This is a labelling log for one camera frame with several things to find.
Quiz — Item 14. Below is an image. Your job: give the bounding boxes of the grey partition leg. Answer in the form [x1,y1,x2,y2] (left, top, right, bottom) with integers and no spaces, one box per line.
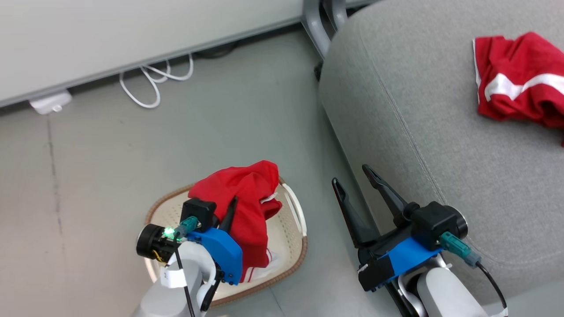
[302,0,332,60]
[324,0,349,31]

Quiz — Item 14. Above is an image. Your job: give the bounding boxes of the white power adapter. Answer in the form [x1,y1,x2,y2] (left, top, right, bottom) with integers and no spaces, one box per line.
[29,90,73,115]

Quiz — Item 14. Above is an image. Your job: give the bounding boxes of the beige plastic laundry basket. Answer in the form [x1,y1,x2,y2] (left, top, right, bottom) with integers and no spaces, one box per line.
[145,176,308,308]

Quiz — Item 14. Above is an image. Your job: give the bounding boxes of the grey fabric sofa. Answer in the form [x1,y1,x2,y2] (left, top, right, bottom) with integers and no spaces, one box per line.
[318,0,564,305]

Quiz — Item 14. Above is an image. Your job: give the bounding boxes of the white coiled cable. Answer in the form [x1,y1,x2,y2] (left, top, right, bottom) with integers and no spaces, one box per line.
[119,54,194,109]

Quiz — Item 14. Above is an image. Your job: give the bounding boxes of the teal plug right camera cable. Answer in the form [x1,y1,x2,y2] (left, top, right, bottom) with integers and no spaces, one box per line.
[439,232,508,317]

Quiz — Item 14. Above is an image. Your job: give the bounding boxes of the red garment broad white stripes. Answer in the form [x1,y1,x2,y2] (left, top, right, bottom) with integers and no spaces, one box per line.
[472,32,564,147]

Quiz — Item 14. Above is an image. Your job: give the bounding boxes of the plain red garment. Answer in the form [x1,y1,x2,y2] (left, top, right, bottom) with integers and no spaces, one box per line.
[188,160,283,283]

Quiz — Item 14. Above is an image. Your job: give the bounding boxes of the teal plug left camera cable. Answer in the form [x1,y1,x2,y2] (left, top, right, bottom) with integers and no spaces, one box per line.
[173,216,200,317]

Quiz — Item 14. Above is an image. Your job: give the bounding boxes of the wide white partition panel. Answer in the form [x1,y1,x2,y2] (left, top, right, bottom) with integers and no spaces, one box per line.
[0,0,310,109]

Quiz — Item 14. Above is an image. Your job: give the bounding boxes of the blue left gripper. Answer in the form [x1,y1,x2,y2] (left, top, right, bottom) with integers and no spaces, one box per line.
[186,196,243,285]

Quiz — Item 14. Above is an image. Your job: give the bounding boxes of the black floor cable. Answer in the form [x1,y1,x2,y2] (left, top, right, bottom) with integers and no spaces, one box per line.
[194,40,243,59]

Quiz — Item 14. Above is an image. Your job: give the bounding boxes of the white garment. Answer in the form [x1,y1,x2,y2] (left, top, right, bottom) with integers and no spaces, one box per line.
[255,249,285,276]

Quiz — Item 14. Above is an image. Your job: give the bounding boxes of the teal plug camera cable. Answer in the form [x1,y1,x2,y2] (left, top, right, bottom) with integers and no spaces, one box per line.
[439,232,508,317]
[173,216,200,317]

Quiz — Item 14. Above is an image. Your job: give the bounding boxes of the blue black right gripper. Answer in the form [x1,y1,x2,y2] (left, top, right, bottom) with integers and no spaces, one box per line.
[332,164,443,292]

